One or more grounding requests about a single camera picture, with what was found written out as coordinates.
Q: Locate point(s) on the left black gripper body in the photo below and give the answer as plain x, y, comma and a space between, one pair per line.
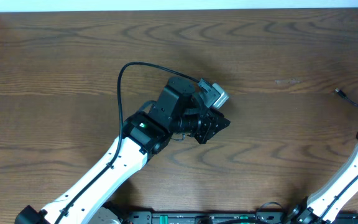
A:
203, 122

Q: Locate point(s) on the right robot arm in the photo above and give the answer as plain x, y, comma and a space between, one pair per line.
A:
324, 205

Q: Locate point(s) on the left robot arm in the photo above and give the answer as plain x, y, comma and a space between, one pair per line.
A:
180, 109

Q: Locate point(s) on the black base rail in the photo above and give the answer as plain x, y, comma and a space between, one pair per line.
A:
152, 217

